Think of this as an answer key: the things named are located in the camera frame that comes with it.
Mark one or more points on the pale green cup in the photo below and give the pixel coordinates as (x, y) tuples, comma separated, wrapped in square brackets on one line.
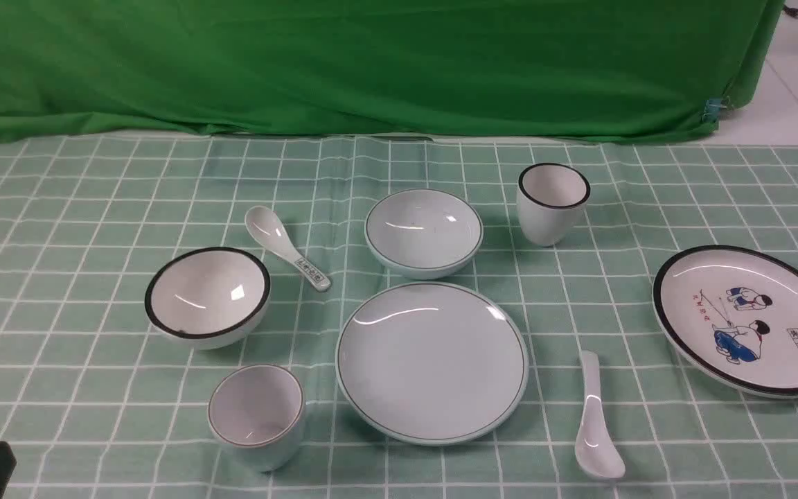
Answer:
[(258, 413)]

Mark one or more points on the pale green bowl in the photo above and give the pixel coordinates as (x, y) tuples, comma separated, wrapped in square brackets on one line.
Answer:
[(423, 234)]

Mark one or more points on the plain white spoon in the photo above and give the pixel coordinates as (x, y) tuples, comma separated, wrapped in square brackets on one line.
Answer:
[(595, 452)]

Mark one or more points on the black-rimmed white bowl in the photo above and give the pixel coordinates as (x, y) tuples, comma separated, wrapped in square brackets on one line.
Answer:
[(208, 298)]

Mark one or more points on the white spoon with label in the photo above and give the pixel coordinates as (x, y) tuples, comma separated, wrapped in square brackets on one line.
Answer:
[(266, 228)]

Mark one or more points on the green checkered tablecloth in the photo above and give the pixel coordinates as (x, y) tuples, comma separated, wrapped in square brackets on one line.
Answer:
[(98, 404)]

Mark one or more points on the green backdrop cloth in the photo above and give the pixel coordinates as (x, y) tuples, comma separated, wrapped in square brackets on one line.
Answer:
[(599, 71)]

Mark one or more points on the pale green plate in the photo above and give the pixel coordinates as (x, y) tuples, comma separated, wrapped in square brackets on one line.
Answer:
[(431, 363)]

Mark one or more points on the black-rimmed white cup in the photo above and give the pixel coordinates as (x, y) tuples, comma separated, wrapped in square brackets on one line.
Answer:
[(551, 198)]

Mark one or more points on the black-rimmed illustrated plate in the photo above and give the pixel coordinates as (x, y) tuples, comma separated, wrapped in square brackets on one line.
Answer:
[(733, 314)]

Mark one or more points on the blue binder clip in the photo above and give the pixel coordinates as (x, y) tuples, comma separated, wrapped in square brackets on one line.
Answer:
[(713, 110)]

